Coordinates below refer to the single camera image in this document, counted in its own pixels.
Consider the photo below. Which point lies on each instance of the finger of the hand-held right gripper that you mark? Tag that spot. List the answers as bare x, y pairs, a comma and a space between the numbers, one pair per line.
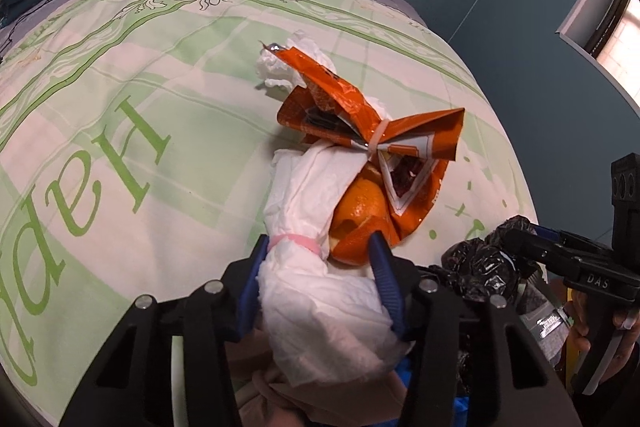
535, 252
555, 234

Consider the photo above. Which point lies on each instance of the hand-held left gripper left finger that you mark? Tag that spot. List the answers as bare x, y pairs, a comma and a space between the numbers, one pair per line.
247, 289

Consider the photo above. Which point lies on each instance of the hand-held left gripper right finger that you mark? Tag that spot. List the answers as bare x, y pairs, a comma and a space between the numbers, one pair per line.
385, 279

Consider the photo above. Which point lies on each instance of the black plastic bag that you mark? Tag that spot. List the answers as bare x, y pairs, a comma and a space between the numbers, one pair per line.
480, 262

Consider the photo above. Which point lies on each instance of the white tissue bundle with band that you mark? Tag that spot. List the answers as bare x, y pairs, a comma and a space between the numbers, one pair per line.
320, 307

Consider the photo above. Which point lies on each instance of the orange peel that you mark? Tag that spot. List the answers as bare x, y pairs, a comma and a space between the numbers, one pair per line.
360, 207

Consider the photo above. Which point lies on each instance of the orange snack wrapper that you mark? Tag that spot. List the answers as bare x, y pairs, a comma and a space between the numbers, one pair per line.
425, 132

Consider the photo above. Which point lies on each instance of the person's right hand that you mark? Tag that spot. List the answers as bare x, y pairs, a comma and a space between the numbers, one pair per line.
580, 332

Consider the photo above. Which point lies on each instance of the grey labelled plastic packet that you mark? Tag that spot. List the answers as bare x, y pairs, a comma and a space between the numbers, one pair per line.
547, 322

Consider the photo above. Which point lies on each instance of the beige cloth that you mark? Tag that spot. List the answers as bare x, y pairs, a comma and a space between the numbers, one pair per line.
270, 392

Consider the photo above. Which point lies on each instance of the window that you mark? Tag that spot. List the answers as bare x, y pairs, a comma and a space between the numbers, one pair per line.
625, 37

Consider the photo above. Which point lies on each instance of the crumpled white tissue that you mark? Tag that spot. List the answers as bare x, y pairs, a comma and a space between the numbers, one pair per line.
272, 67

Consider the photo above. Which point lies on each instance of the green printed blanket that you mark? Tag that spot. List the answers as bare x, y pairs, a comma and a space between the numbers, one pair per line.
125, 57

